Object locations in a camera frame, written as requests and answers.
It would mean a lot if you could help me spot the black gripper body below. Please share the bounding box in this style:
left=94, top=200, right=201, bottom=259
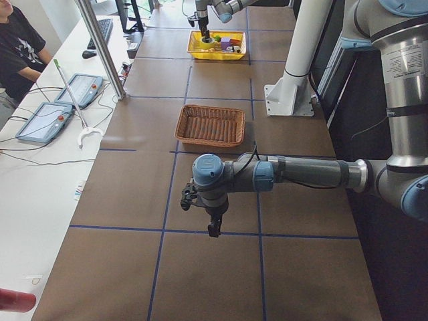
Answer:
left=207, top=209, right=223, bottom=229
left=198, top=17, right=207, bottom=31

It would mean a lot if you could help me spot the yellow-green packing tape roll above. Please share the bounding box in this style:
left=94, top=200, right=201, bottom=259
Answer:
left=199, top=37, right=215, bottom=50

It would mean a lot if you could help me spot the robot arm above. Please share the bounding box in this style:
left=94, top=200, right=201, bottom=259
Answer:
left=181, top=1, right=427, bottom=237
left=188, top=0, right=256, bottom=39

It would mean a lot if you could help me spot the yellow woven plastic basket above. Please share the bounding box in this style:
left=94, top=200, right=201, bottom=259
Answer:
left=187, top=30, right=247, bottom=60

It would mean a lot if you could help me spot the brown wicker basket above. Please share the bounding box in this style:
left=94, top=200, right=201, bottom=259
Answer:
left=175, top=104, right=245, bottom=148

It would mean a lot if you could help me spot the purple foam block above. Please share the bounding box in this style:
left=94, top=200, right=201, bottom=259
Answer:
left=220, top=37, right=233, bottom=51

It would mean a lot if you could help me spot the toy panda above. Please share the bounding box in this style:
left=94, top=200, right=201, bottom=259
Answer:
left=225, top=46, right=241, bottom=54

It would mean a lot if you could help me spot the black monitor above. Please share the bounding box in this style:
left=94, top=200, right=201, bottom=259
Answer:
left=115, top=0, right=144, bottom=34

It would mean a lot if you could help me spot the black keyboard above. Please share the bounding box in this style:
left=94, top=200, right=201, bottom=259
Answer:
left=87, top=18, right=114, bottom=50

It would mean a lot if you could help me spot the white mounting column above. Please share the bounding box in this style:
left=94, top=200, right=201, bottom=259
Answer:
left=264, top=0, right=333, bottom=116

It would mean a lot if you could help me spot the black computer mouse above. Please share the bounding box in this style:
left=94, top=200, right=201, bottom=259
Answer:
left=82, top=50, right=97, bottom=60

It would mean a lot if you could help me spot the teach pendant far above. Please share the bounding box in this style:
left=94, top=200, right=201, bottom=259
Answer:
left=68, top=74, right=103, bottom=110

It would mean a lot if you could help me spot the teach pendant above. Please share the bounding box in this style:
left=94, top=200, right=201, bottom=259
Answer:
left=15, top=102, right=74, bottom=143
left=68, top=74, right=103, bottom=110

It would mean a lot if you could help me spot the grabber reach stick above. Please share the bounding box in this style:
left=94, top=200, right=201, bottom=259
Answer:
left=53, top=58, right=104, bottom=149

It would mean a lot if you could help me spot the person in black shirt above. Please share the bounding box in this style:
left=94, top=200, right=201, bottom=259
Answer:
left=0, top=0, right=54, bottom=104

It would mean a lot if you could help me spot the teach pendant near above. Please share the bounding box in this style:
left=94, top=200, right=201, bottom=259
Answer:
left=15, top=102, right=74, bottom=143

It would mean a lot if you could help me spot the red cylinder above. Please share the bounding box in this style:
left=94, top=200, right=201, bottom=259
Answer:
left=0, top=288, right=36, bottom=312

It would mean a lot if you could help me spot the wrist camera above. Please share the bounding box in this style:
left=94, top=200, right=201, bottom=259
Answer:
left=187, top=13, right=199, bottom=27
left=180, top=183, right=198, bottom=211

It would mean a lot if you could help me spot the camera cable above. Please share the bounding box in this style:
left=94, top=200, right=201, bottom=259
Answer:
left=230, top=144, right=261, bottom=188

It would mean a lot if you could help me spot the aluminium frame post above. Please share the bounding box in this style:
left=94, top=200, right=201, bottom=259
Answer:
left=76, top=0, right=126, bottom=100

